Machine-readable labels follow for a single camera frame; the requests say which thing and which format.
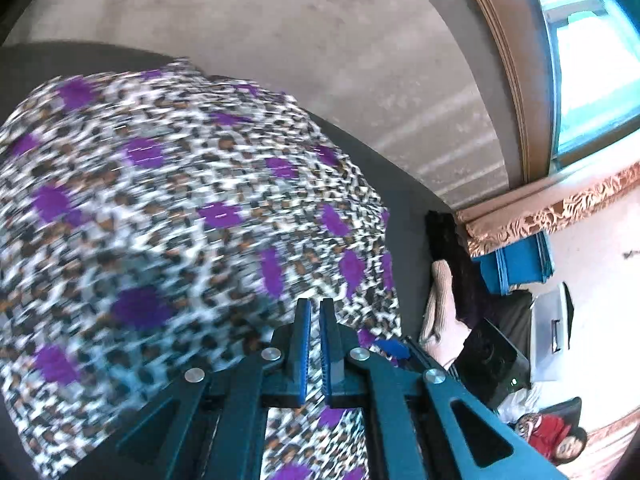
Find brown patterned border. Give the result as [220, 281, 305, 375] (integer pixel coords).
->
[457, 162, 640, 258]

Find white box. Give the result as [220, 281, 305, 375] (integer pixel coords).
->
[529, 282, 576, 383]

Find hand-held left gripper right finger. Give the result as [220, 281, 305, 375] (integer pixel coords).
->
[320, 298, 568, 480]

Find red printed cloth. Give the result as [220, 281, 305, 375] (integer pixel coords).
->
[515, 412, 588, 463]

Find leopard print garment purple spots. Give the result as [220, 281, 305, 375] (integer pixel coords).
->
[0, 60, 403, 480]

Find blue plastic bins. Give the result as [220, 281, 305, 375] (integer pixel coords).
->
[472, 232, 556, 296]

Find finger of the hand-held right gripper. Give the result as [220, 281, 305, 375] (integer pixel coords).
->
[372, 337, 431, 372]

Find wooden window frame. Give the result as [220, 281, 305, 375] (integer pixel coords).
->
[450, 0, 563, 191]

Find window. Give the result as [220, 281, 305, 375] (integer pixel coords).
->
[520, 0, 640, 171]

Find black fuzzy garment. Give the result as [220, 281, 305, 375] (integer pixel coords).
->
[425, 210, 496, 328]

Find pink knit garment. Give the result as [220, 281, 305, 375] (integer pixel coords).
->
[419, 259, 472, 361]

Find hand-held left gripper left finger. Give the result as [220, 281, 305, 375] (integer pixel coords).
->
[65, 299, 313, 480]

